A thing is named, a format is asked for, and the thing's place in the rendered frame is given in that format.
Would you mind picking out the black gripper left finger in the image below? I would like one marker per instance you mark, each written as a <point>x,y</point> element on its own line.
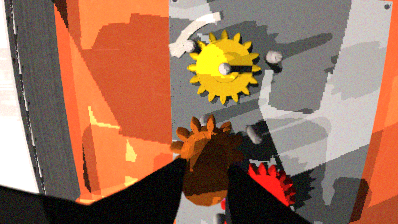
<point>154,199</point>

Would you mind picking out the white curved arrow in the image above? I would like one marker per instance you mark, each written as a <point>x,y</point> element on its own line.
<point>177,48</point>

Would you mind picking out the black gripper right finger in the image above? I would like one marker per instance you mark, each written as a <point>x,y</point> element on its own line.
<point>248,202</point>

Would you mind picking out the red gear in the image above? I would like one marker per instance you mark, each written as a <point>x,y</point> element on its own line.
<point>276,182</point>

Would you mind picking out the yellow gear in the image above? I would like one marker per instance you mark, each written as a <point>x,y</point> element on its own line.
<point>212,55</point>

